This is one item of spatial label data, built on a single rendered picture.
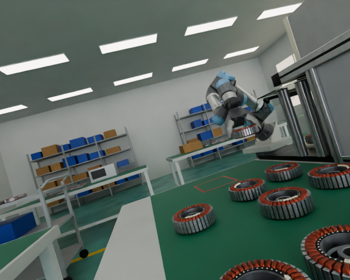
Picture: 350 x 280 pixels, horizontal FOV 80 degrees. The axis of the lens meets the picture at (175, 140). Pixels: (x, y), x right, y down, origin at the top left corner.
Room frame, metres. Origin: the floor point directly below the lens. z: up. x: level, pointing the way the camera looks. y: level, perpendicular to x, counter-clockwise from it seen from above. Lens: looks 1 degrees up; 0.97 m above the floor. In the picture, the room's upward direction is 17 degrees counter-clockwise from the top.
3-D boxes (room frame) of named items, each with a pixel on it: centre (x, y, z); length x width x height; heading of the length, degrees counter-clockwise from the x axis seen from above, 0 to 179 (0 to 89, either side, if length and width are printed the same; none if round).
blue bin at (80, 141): (6.70, 3.01, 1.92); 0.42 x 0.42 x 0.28; 11
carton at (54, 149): (6.57, 3.84, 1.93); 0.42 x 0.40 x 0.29; 102
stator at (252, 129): (0.90, -0.30, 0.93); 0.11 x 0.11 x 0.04
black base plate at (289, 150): (0.98, -0.77, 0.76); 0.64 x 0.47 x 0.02; 100
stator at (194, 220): (0.55, 0.01, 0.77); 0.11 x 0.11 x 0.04
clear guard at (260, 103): (0.96, -0.60, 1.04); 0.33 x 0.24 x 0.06; 10
